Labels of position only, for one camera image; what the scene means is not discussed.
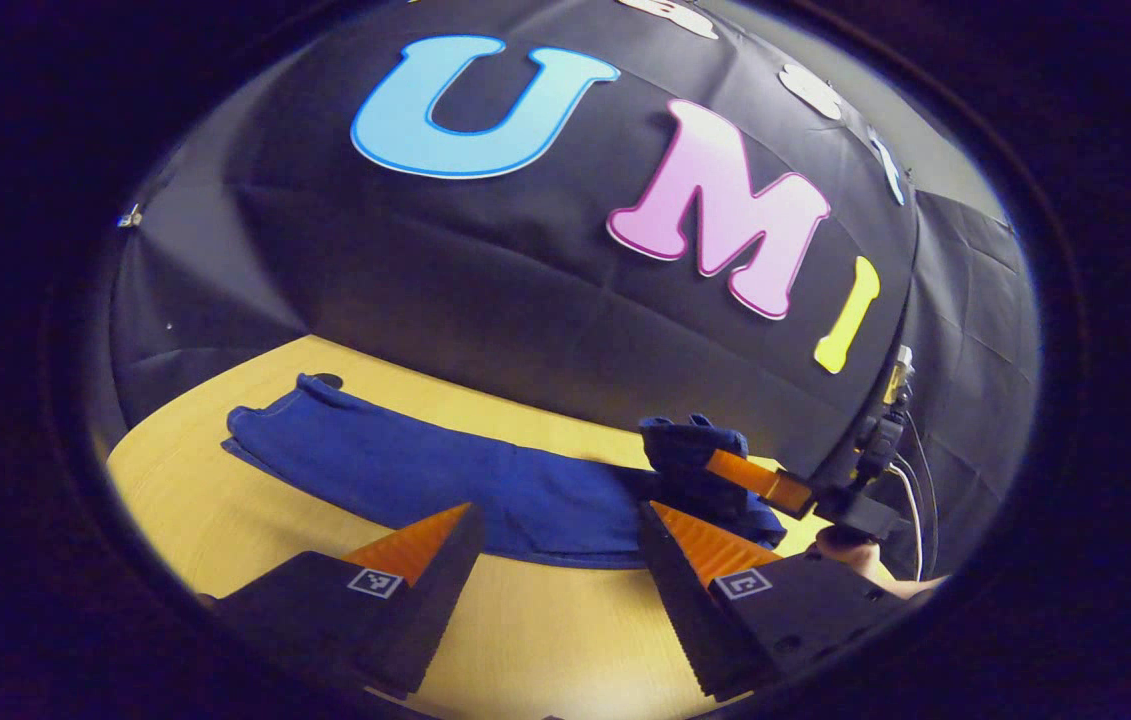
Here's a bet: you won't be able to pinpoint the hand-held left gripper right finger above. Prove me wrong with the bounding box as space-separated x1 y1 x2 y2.
637 500 912 703

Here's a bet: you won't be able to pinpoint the black backdrop cloth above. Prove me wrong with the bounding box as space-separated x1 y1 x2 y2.
110 0 1041 581

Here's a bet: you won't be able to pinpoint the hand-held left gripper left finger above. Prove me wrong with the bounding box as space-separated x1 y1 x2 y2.
195 502 488 701

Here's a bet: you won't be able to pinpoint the white cable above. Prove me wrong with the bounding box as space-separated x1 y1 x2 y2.
893 450 926 581

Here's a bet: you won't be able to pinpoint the blue jeans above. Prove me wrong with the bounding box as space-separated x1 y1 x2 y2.
221 372 788 571

